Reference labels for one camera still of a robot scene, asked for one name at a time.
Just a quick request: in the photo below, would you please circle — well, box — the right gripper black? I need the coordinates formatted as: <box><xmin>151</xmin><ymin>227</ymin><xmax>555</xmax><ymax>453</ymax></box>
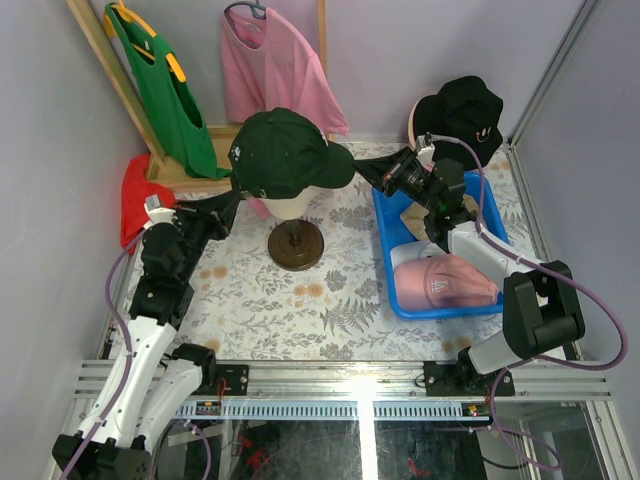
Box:
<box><xmin>352</xmin><ymin>148</ymin><xmax>439</xmax><ymax>214</ymax></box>

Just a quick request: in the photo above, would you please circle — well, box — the khaki hat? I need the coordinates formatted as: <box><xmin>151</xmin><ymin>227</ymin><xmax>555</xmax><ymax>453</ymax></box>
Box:
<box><xmin>400</xmin><ymin>194</ymin><xmax>479</xmax><ymax>241</ymax></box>

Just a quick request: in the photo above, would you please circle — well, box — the blue plastic bin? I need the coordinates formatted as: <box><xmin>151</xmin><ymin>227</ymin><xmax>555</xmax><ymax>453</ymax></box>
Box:
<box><xmin>372</xmin><ymin>172</ymin><xmax>509</xmax><ymax>322</ymax></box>

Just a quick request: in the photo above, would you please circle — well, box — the cream foam mannequin head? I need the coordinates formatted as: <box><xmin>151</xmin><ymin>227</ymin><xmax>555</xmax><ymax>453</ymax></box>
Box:
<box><xmin>263</xmin><ymin>186</ymin><xmax>321</xmax><ymax>221</ymax></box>

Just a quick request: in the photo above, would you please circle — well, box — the dark green cap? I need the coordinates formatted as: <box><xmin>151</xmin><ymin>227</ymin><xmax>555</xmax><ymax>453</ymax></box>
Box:
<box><xmin>228</xmin><ymin>107</ymin><xmax>355</xmax><ymax>200</ymax></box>

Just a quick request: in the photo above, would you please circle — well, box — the dark mannequin base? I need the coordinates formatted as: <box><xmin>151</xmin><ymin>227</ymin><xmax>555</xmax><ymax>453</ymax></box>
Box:
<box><xmin>267</xmin><ymin>219</ymin><xmax>325</xmax><ymax>272</ymax></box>

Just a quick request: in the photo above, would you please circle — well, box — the black hat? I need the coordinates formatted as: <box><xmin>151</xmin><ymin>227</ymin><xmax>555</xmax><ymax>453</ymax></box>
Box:
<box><xmin>414</xmin><ymin>75</ymin><xmax>503</xmax><ymax>171</ymax></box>

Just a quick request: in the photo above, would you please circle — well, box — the pink t-shirt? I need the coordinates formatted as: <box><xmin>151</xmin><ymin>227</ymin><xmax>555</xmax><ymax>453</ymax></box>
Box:
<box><xmin>220</xmin><ymin>8</ymin><xmax>349</xmax><ymax>136</ymax></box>

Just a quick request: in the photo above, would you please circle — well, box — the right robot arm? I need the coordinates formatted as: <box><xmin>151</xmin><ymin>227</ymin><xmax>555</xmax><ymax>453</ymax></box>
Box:
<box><xmin>355</xmin><ymin>147</ymin><xmax>585</xmax><ymax>397</ymax></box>

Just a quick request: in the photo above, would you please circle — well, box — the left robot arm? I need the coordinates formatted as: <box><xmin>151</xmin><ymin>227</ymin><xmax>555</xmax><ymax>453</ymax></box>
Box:
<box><xmin>52</xmin><ymin>189</ymin><xmax>241</xmax><ymax>479</ymax></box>

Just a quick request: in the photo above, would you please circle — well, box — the wooden clothes rack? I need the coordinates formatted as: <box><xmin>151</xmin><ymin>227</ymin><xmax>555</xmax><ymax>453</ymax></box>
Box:
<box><xmin>66</xmin><ymin>0</ymin><xmax>327</xmax><ymax>193</ymax></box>

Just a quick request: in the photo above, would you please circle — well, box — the green tank top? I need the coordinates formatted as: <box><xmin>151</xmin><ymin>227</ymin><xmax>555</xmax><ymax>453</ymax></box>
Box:
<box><xmin>104</xmin><ymin>2</ymin><xmax>231</xmax><ymax>180</ymax></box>

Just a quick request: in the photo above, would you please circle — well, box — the red cloth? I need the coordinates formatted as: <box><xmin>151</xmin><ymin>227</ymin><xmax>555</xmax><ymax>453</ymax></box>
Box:
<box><xmin>120</xmin><ymin>153</ymin><xmax>176</xmax><ymax>255</ymax></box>

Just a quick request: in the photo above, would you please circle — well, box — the white cap in bin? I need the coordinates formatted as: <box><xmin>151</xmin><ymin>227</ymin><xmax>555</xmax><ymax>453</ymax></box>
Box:
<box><xmin>390</xmin><ymin>240</ymin><xmax>446</xmax><ymax>270</ymax></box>

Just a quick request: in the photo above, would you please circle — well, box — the pink baseball cap in bin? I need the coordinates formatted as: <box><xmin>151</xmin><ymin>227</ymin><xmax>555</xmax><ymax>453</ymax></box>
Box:
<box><xmin>394</xmin><ymin>254</ymin><xmax>500</xmax><ymax>311</ymax></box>

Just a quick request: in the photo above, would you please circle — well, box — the yellow hanger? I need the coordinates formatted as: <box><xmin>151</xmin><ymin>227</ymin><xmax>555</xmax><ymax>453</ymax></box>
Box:
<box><xmin>103</xmin><ymin>1</ymin><xmax>186</xmax><ymax>83</ymax></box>

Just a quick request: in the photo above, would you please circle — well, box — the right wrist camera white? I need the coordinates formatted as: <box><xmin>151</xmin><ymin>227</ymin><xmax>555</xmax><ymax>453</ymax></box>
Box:
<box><xmin>415</xmin><ymin>134</ymin><xmax>435</xmax><ymax>169</ymax></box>

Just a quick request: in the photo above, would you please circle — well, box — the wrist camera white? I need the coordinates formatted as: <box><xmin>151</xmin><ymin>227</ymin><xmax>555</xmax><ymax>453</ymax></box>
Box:
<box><xmin>415</xmin><ymin>134</ymin><xmax>435</xmax><ymax>169</ymax></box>
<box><xmin>143</xmin><ymin>194</ymin><xmax>175</xmax><ymax>230</ymax></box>

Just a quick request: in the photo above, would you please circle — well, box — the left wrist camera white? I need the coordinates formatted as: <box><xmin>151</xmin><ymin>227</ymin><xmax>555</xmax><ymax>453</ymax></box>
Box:
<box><xmin>143</xmin><ymin>194</ymin><xmax>175</xmax><ymax>230</ymax></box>

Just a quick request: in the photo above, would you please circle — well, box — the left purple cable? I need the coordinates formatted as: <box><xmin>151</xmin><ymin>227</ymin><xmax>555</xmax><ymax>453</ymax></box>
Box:
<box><xmin>57</xmin><ymin>229</ymin><xmax>211</xmax><ymax>480</ymax></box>

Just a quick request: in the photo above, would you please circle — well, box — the purple cable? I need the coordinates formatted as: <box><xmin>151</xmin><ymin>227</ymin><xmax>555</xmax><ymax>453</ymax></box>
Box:
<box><xmin>57</xmin><ymin>229</ymin><xmax>211</xmax><ymax>480</ymax></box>
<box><xmin>424</xmin><ymin>133</ymin><xmax>629</xmax><ymax>474</ymax></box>

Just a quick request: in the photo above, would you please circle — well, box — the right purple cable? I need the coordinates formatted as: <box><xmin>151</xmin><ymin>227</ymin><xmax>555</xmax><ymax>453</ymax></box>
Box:
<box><xmin>424</xmin><ymin>133</ymin><xmax>629</xmax><ymax>474</ymax></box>

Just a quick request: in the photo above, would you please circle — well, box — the aluminium rail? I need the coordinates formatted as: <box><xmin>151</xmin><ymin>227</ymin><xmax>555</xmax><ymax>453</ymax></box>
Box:
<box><xmin>74</xmin><ymin>358</ymin><xmax>614</xmax><ymax>421</ymax></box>

